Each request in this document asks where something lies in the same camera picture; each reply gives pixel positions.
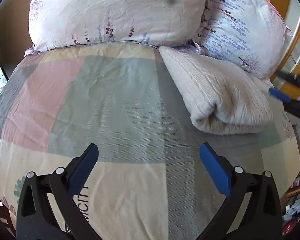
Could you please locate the wooden door frame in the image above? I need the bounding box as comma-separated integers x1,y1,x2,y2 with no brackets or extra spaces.
266,0,300,99

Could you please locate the pink floral pillow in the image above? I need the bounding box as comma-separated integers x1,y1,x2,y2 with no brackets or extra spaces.
29,0,205,52

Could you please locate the pastel checked quilt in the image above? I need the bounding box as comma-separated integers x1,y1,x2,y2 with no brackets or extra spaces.
0,43,300,239

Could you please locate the white floral pillow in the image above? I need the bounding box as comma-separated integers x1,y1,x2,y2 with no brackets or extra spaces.
193,0,290,79

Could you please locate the beige cable-knit sweater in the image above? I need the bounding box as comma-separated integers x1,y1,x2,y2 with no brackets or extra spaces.
159,46,273,135

